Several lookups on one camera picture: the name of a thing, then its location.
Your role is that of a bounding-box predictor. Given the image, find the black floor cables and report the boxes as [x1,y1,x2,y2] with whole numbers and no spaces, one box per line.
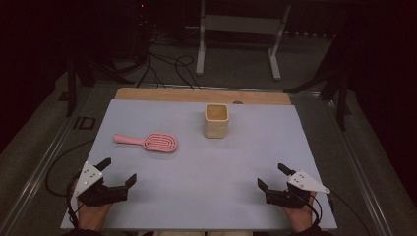
[135,32,203,91]

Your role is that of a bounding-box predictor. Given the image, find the left hand-held gripper black cable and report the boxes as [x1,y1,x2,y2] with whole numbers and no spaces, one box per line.
[44,139,96,230]

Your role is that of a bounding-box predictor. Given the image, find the light grey table sheet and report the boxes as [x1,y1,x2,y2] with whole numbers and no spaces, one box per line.
[60,98,338,231]

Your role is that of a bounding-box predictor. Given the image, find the aluminium rail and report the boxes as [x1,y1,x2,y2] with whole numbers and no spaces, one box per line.
[0,86,96,236]
[323,97,395,236]

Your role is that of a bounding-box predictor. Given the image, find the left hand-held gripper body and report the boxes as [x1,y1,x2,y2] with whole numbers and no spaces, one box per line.
[73,160,130,207]

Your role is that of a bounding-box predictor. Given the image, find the dark equipment with red light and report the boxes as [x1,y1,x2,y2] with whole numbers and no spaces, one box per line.
[130,0,155,62]

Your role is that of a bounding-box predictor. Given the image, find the right hand-held gripper black cable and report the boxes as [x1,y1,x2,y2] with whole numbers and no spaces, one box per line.
[306,190,372,236]

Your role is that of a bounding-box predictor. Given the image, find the person's left hand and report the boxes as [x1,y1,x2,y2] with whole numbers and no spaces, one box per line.
[72,179,113,232]

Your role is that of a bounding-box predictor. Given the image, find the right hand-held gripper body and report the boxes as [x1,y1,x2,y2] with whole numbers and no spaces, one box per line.
[265,169,331,210]

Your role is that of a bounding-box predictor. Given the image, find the person's right hand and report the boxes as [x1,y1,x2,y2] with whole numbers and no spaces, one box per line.
[282,192,319,234]

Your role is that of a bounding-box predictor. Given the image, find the white metal stand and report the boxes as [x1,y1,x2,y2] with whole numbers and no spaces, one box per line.
[195,0,292,82]

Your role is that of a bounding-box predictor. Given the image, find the hand-held gripper black cable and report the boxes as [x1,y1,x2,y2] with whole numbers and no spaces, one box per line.
[306,190,372,236]
[44,139,96,230]

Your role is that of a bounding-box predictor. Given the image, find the beige square cup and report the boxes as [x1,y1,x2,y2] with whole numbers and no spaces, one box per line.
[204,102,230,140]

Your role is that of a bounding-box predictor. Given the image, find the pink hairbrush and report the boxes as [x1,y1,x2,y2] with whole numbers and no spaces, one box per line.
[113,132,179,153]

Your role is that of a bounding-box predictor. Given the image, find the black stand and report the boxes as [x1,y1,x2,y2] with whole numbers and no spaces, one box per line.
[282,32,352,132]
[64,53,136,118]

